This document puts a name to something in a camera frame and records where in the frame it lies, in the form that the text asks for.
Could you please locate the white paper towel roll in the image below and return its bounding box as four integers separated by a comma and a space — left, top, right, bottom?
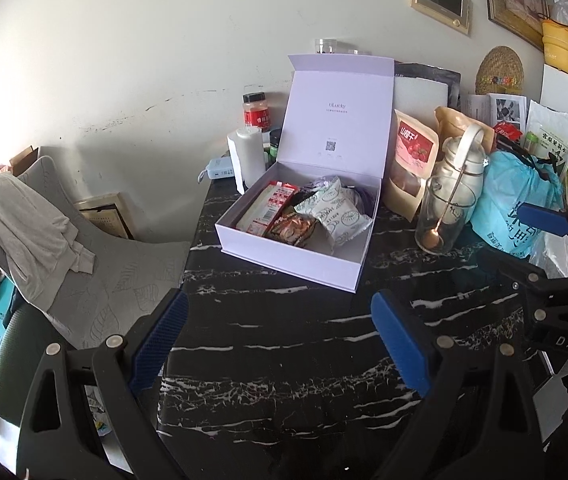
227, 127, 267, 195

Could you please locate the green white bag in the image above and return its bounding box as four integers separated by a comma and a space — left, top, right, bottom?
523, 101, 568, 171

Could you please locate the beige pouch red label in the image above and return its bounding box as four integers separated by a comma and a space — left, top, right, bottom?
381, 109, 440, 221

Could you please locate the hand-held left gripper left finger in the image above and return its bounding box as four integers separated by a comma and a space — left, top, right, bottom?
16, 289, 189, 480

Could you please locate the red lid jar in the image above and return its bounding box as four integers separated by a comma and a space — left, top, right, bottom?
242, 92, 271, 131

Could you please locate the grey chair with cloth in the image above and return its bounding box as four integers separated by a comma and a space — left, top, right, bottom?
0, 156, 192, 351

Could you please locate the red snack packet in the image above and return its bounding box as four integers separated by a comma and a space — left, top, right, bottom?
494, 122, 522, 143

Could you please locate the white panel dark frame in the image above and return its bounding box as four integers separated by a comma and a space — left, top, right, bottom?
394, 61, 462, 111

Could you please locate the grey garment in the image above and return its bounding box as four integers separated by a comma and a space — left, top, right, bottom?
0, 174, 97, 308

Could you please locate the brown cereal packet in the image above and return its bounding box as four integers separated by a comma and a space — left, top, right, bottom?
264, 205, 319, 248

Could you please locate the red white packet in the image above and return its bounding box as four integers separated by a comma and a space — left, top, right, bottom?
269, 181, 301, 211
236, 184, 289, 236

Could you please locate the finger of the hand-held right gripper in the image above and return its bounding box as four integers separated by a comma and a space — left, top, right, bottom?
479, 247, 568, 302
516, 202, 568, 252

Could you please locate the green jar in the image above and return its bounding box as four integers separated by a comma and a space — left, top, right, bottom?
266, 130, 285, 161

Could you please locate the cardboard box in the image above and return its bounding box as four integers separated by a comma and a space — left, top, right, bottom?
10, 146, 39, 173

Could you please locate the white kettle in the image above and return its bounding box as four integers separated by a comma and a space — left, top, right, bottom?
434, 125, 490, 223

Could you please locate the purple sachet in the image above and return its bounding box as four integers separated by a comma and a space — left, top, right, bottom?
346, 184, 381, 218

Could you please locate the brown paper pouch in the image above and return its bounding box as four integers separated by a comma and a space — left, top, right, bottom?
434, 106, 496, 153

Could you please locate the white power bank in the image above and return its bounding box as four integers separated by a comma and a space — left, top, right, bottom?
199, 157, 235, 181

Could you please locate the lavender gift box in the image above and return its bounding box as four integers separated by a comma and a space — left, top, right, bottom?
214, 54, 395, 293

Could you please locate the blue plastic bag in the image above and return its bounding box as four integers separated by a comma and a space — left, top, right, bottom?
470, 151, 565, 257

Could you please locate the black white photo card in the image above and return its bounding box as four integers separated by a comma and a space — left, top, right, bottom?
489, 94, 527, 131

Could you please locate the clear glass cup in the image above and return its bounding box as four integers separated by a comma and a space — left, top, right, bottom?
415, 176, 467, 255

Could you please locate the clear plastic container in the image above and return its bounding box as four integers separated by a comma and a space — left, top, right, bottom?
314, 38, 372, 56

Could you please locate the green office chair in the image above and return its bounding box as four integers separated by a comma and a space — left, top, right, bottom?
0, 305, 72, 426

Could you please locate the metal spoon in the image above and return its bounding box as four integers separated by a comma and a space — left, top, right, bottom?
421, 162, 465, 253

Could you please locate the white printed snack packet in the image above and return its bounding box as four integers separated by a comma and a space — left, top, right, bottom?
294, 176, 352, 221
320, 199, 372, 257

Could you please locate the wooden picture frame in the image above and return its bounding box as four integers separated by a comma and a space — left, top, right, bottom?
74, 192, 137, 241

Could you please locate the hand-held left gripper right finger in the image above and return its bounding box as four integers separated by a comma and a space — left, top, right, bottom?
370, 289, 540, 480

